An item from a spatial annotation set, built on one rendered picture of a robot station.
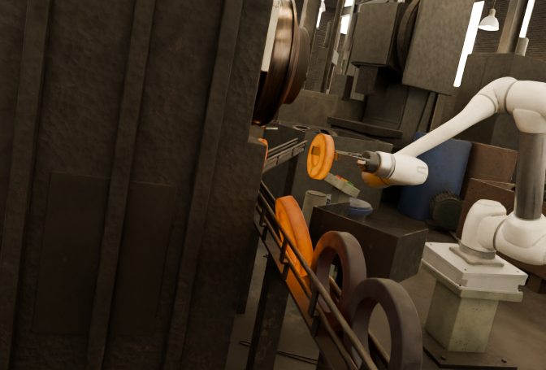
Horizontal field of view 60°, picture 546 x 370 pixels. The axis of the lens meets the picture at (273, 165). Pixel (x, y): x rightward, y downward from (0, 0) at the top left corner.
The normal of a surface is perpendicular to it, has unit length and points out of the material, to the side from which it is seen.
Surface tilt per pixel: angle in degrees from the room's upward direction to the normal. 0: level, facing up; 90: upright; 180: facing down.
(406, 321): 44
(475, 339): 90
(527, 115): 118
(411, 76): 90
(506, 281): 90
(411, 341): 61
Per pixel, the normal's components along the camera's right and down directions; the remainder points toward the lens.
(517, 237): -0.82, 0.26
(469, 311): 0.23, 0.19
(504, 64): -0.92, -0.12
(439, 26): 0.57, 0.23
